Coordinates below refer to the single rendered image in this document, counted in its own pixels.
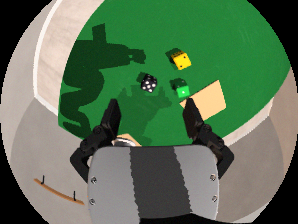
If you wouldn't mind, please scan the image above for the black die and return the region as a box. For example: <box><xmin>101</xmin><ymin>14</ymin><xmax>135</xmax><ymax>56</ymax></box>
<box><xmin>140</xmin><ymin>74</ymin><xmax>158</xmax><ymax>93</ymax></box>

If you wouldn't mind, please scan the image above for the green die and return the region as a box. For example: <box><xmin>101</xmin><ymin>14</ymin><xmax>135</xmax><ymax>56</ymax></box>
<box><xmin>174</xmin><ymin>80</ymin><xmax>190</xmax><ymax>98</ymax></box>

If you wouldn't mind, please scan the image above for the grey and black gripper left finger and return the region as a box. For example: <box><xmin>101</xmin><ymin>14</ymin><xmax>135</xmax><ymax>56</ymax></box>
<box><xmin>70</xmin><ymin>99</ymin><xmax>121</xmax><ymax>184</ymax></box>

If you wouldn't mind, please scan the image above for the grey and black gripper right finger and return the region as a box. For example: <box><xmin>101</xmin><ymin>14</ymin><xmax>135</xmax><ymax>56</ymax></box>
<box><xmin>182</xmin><ymin>98</ymin><xmax>234</xmax><ymax>180</ymax></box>

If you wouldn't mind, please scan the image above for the yellow die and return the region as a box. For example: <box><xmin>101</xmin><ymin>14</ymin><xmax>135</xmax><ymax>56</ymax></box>
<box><xmin>171</xmin><ymin>50</ymin><xmax>191</xmax><ymax>70</ymax></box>

